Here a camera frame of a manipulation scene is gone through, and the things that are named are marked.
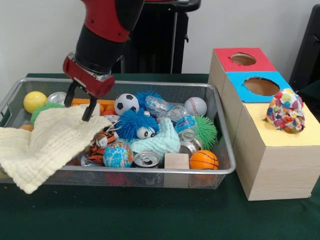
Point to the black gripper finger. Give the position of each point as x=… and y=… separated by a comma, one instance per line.
x=88, y=110
x=68, y=97

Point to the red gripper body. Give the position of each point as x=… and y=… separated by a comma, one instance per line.
x=95, y=83

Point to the cream waffle cloth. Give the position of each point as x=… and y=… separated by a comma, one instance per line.
x=50, y=140

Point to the colourful dotted napkin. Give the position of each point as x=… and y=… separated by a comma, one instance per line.
x=285, y=112

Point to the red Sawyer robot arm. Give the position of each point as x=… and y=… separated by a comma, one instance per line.
x=100, y=45

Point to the silver mesh bin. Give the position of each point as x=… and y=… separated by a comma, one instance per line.
x=75, y=178

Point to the wooden box with three holes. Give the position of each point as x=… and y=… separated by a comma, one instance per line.
x=275, y=170

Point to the orange toy brick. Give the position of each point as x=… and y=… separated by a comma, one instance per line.
x=81, y=101

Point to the yellow tennis ball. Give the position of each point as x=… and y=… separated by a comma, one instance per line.
x=35, y=102

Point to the black and white soccer ball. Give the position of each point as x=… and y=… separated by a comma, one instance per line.
x=126, y=101

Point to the blue spiky ball with eyes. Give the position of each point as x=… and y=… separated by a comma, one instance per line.
x=132, y=122

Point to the small globe ball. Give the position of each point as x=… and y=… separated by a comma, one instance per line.
x=117, y=154

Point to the light blue cloth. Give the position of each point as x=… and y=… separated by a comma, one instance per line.
x=165, y=140

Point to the white baseball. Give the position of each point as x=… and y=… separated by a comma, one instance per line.
x=196, y=106

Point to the green spiky ball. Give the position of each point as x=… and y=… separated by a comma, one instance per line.
x=206, y=131

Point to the dark green tablecloth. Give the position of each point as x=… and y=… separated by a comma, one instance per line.
x=150, y=217

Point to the orange basketball toy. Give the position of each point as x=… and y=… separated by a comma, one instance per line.
x=203, y=160

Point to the black upright board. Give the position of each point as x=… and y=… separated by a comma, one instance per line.
x=310, y=50

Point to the green cloth side table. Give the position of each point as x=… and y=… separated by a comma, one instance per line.
x=312, y=93

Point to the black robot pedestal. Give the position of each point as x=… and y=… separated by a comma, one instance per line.
x=155, y=37

